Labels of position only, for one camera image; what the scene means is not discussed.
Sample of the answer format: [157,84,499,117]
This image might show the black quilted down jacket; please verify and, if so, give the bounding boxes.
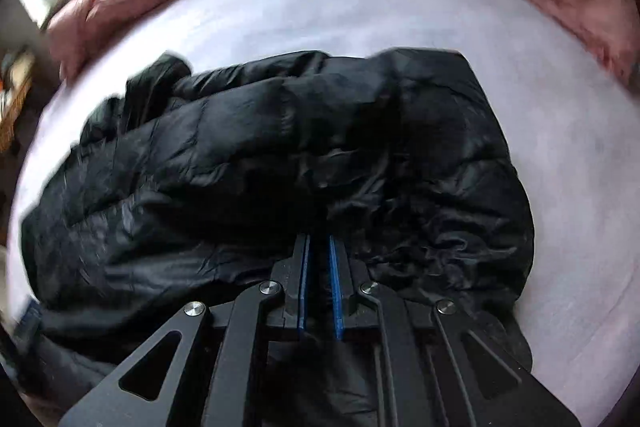
[14,49,534,426]

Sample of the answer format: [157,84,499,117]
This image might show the carved wooden side table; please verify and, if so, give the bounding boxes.
[1,49,36,154]

